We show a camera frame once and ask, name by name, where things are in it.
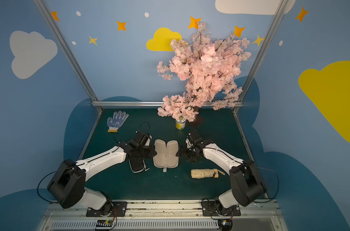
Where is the right aluminium frame post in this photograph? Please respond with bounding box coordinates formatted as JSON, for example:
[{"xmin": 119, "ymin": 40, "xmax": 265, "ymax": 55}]
[{"xmin": 232, "ymin": 0, "xmax": 290, "ymax": 115}]

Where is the left controller circuit board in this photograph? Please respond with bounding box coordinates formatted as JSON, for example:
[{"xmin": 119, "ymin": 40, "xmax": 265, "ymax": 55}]
[{"xmin": 95, "ymin": 219, "xmax": 113, "ymax": 231}]

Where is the yellow white tin can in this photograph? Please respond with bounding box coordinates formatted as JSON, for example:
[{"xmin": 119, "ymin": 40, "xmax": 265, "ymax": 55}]
[{"xmin": 175, "ymin": 116, "xmax": 186, "ymax": 130}]

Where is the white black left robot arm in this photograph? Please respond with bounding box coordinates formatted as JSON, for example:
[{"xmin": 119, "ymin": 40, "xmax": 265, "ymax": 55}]
[{"xmin": 37, "ymin": 131, "xmax": 157, "ymax": 216}]

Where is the pink cherry blossom tree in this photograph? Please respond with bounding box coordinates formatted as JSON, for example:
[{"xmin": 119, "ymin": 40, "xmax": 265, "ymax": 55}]
[{"xmin": 157, "ymin": 22, "xmax": 252, "ymax": 122}]

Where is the left aluminium frame post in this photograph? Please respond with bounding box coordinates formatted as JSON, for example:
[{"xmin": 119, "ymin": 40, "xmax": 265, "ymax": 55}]
[{"xmin": 33, "ymin": 0, "xmax": 98, "ymax": 102}]

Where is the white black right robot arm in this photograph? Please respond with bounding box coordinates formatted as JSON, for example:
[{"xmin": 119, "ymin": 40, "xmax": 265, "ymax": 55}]
[{"xmin": 177, "ymin": 131, "xmax": 277, "ymax": 208}]

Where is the right controller circuit board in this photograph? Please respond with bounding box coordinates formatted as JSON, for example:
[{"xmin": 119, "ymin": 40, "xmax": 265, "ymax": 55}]
[{"xmin": 217, "ymin": 219, "xmax": 233, "ymax": 231}]

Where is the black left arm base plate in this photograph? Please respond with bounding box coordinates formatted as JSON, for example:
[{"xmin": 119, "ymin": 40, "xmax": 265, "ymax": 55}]
[{"xmin": 86, "ymin": 201, "xmax": 128, "ymax": 218}]

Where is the dark brown tree base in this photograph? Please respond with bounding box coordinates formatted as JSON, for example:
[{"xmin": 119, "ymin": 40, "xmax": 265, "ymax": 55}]
[{"xmin": 187, "ymin": 114, "xmax": 205, "ymax": 130}]

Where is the beige umbrella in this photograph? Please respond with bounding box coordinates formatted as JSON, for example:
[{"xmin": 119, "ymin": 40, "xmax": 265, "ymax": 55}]
[{"xmin": 191, "ymin": 168, "xmax": 225, "ymax": 179}]

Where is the white blue dotted work glove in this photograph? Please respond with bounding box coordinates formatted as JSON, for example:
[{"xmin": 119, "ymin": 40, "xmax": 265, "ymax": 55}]
[{"xmin": 107, "ymin": 111, "xmax": 129, "ymax": 133}]

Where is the controller circuit board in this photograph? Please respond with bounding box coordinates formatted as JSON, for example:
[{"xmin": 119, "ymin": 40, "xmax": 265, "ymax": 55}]
[
  {"xmin": 95, "ymin": 219, "xmax": 113, "ymax": 231},
  {"xmin": 217, "ymin": 219, "xmax": 233, "ymax": 231}
]

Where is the black zippered umbrella sleeve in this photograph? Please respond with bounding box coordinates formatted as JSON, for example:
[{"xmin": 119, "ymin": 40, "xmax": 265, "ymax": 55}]
[{"xmin": 129, "ymin": 159, "xmax": 150, "ymax": 173}]

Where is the aluminium front rail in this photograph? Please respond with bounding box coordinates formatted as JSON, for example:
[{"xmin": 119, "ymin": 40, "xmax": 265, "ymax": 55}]
[{"xmin": 37, "ymin": 200, "xmax": 288, "ymax": 231}]

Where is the aluminium frame post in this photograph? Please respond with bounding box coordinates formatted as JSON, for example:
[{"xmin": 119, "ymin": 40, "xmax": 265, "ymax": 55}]
[
  {"xmin": 232, "ymin": 0, "xmax": 290, "ymax": 115},
  {"xmin": 33, "ymin": 0, "xmax": 98, "ymax": 102}
]

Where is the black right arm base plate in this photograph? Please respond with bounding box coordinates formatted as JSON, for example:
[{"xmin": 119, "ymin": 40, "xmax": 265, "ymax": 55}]
[{"xmin": 200, "ymin": 199, "xmax": 241, "ymax": 217}]

